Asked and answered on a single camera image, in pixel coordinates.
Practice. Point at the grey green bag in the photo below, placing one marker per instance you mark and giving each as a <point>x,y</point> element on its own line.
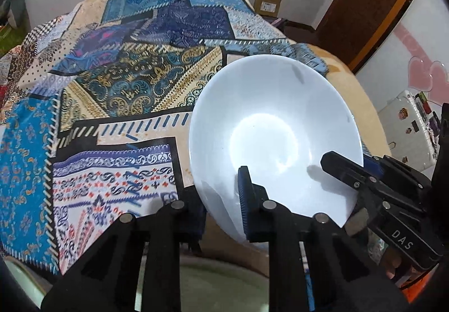
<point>15,7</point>

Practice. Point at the brown wooden door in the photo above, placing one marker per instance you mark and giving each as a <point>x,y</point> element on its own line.
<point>371,10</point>

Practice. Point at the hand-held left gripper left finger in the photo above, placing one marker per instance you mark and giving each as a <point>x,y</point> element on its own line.
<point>175,224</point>

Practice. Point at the person's orange garment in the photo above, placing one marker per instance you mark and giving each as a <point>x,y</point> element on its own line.
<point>417,282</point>

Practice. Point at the dark chair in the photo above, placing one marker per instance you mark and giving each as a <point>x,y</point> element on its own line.
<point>298,31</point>

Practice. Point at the cardboard box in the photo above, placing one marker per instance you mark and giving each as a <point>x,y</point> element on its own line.
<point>266,3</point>

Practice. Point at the white bowl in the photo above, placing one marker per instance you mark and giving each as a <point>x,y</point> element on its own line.
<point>273,115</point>

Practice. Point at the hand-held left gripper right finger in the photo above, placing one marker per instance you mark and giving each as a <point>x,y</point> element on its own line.
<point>244,199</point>

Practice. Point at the person's right hand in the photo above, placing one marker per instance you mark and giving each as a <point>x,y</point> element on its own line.
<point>394,268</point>

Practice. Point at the patchwork blanket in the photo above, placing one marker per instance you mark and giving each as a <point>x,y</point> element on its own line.
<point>140,70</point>

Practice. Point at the white wardrobe with pink hearts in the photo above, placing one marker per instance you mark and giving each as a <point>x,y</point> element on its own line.
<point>403,45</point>

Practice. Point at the white suitcase with stickers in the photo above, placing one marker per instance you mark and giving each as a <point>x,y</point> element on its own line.
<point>396,129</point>

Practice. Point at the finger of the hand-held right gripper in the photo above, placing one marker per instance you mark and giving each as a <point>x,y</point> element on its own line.
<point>343,170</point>
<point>396,178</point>

